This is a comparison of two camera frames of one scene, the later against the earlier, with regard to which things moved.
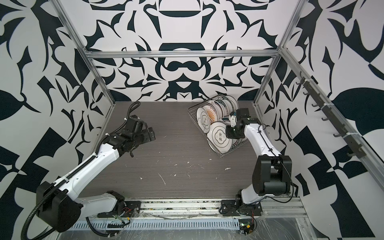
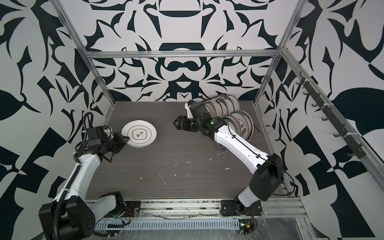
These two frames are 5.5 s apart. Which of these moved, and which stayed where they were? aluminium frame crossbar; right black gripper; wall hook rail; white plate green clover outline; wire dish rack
Moved: right black gripper; white plate green clover outline
Stayed: wall hook rail; wire dish rack; aluminium frame crossbar
